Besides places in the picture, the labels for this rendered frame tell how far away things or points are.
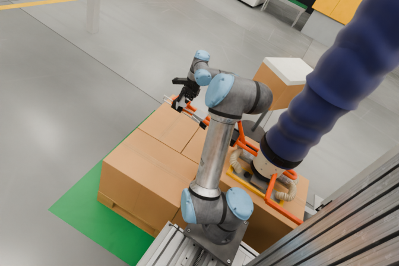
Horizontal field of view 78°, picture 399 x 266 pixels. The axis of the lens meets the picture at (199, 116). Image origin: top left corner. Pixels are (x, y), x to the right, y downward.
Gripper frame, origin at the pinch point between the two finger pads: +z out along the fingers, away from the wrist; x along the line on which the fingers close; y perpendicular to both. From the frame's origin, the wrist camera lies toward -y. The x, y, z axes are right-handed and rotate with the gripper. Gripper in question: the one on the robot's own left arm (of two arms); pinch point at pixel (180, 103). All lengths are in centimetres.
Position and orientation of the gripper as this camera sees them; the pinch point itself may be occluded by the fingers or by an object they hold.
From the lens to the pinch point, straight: 145.2
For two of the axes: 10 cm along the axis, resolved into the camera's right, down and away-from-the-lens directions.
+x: 4.5, -4.8, 7.6
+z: -3.3, 7.0, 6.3
